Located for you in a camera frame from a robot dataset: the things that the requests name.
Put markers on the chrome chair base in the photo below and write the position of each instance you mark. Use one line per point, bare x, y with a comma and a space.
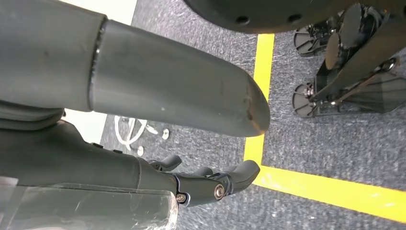
127, 143

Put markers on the yellow floor tape square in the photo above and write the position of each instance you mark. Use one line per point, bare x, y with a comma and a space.
263, 57

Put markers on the black rounded robot shell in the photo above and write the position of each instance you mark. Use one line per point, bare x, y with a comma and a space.
269, 12

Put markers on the clear plastic film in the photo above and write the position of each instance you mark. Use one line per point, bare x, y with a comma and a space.
95, 209

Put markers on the black robot leg with foot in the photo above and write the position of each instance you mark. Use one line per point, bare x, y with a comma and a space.
364, 95
349, 28

